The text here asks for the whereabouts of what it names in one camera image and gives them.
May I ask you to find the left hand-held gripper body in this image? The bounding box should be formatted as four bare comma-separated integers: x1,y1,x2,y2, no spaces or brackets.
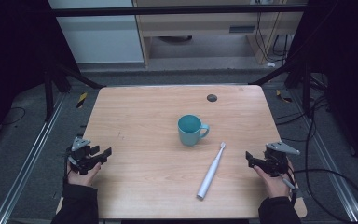
67,136,103,175

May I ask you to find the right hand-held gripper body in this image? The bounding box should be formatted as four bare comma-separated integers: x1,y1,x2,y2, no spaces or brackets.
255,141,301,178

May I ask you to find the person's left hand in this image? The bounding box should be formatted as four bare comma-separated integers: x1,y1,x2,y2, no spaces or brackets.
66,161,103,188

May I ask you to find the person's right hand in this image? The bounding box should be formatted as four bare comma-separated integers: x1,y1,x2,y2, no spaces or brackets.
254,159,296,200

